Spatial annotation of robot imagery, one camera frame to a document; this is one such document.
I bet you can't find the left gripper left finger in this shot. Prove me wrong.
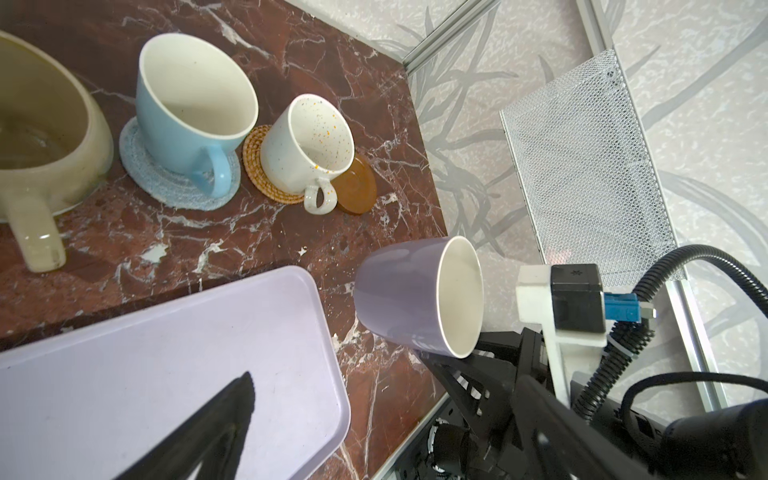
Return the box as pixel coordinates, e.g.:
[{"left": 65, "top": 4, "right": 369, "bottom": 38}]
[{"left": 118, "top": 372, "right": 255, "bottom": 479}]

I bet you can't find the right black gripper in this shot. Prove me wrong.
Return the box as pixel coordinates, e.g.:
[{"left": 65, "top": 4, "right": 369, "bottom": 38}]
[{"left": 419, "top": 328, "right": 552, "bottom": 479}]

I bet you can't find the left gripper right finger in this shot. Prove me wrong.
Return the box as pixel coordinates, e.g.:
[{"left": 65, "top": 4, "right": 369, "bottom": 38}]
[{"left": 512, "top": 376, "right": 650, "bottom": 479}]

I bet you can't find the white mug purple handle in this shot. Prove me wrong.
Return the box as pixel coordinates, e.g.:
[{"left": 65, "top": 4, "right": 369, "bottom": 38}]
[{"left": 353, "top": 236, "right": 484, "bottom": 359}]

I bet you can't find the grey-blue woven coaster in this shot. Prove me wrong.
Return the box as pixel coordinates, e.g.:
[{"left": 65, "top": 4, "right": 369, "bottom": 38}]
[{"left": 119, "top": 117, "right": 241, "bottom": 211}]

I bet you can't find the white speckled mug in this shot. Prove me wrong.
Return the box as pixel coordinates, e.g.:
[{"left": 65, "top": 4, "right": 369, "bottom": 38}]
[{"left": 260, "top": 94, "right": 355, "bottom": 215}]

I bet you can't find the beige mug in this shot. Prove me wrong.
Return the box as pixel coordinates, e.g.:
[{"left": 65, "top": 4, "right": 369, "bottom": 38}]
[{"left": 1, "top": 32, "right": 114, "bottom": 273}]

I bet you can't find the white mug blue handle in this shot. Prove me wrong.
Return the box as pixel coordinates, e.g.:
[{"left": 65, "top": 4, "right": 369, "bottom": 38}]
[{"left": 136, "top": 33, "right": 259, "bottom": 198}]

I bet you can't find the brown wooden coaster right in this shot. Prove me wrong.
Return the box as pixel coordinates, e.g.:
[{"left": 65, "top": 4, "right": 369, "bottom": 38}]
[{"left": 331, "top": 154, "right": 377, "bottom": 215}]

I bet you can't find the tan wicker coaster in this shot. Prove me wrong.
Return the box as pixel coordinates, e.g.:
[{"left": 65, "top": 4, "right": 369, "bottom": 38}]
[{"left": 242, "top": 125, "right": 304, "bottom": 205}]

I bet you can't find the lavender plastic tray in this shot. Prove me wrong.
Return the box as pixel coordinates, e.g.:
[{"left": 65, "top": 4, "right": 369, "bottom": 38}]
[{"left": 1, "top": 266, "right": 351, "bottom": 479}]

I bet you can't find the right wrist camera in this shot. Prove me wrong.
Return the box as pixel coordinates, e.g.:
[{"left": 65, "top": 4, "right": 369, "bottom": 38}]
[{"left": 516, "top": 264, "right": 656, "bottom": 407}]

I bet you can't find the white wire basket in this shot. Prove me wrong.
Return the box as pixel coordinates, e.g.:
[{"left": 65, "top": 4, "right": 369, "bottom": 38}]
[{"left": 500, "top": 49, "right": 677, "bottom": 291}]

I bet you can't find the aluminium frame rail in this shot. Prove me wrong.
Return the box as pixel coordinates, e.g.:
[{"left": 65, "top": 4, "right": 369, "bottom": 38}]
[{"left": 403, "top": 0, "right": 501, "bottom": 75}]

